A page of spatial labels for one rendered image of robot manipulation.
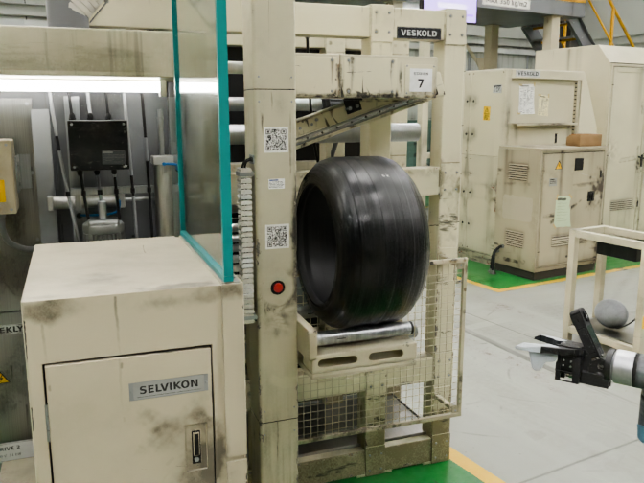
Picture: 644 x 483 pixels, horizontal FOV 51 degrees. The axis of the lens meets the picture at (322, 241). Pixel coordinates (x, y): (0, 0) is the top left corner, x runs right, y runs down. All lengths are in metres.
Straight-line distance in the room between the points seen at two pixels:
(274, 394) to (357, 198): 0.68
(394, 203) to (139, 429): 1.02
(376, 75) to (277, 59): 0.51
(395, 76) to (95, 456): 1.62
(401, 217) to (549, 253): 4.87
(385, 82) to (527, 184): 4.36
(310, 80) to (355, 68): 0.17
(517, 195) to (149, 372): 5.70
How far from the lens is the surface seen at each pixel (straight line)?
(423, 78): 2.50
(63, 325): 1.31
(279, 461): 2.31
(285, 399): 2.22
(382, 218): 1.98
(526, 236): 6.73
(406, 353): 2.21
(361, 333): 2.15
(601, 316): 4.95
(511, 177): 6.82
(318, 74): 2.34
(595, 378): 1.64
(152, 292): 1.30
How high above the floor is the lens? 1.60
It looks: 11 degrees down
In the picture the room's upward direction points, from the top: straight up
